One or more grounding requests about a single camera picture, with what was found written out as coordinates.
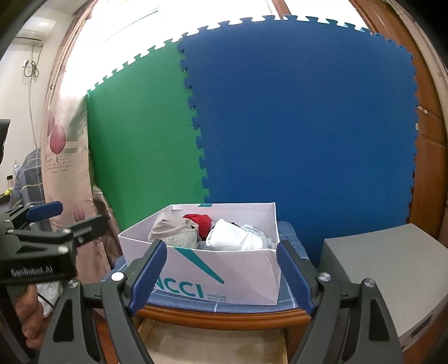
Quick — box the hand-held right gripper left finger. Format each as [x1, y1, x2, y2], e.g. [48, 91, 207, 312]
[38, 240, 169, 364]

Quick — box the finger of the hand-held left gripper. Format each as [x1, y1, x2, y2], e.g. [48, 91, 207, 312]
[12, 214, 109, 254]
[7, 200, 64, 225]

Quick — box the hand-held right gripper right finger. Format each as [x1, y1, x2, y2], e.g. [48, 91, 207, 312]
[276, 240, 403, 364]

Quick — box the white patterned underwear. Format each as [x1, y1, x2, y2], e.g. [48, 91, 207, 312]
[241, 224, 278, 250]

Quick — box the grey patterned underwear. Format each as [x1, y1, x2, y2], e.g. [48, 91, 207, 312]
[164, 233, 198, 250]

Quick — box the beige underwear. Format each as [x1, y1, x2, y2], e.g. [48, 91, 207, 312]
[148, 215, 197, 243]

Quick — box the white shoe box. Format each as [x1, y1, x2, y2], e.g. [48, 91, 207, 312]
[118, 201, 282, 306]

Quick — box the red underwear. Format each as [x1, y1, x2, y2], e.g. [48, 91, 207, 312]
[183, 213, 213, 240]

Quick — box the white bra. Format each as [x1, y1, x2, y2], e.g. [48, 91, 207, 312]
[205, 219, 264, 251]

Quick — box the wooden drawer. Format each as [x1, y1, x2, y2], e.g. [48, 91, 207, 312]
[136, 317, 291, 364]

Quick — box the person's left hand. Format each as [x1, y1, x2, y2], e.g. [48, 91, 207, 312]
[14, 284, 47, 341]

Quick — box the white patterned bed sheet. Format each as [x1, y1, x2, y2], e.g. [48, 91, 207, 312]
[35, 278, 65, 317]

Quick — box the blue grey checked bedding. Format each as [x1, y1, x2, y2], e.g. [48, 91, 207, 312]
[10, 149, 46, 211]

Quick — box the pink flower curtain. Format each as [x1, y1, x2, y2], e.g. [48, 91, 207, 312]
[37, 21, 123, 309]

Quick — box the blue checked cloth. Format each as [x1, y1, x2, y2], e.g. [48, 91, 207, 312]
[100, 220, 310, 314]

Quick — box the wooden nightstand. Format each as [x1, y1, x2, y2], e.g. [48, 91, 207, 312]
[135, 304, 316, 364]

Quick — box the grey box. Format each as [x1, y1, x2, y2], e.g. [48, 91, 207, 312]
[317, 223, 448, 352]

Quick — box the green foam mat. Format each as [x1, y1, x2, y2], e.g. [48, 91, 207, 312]
[86, 44, 211, 232]

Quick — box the blue foam mat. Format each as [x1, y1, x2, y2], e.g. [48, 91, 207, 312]
[177, 14, 421, 267]

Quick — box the white air conditioner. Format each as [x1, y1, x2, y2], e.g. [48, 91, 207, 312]
[16, 28, 48, 45]

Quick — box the wall power socket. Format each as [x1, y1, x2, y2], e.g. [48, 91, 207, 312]
[22, 59, 39, 79]

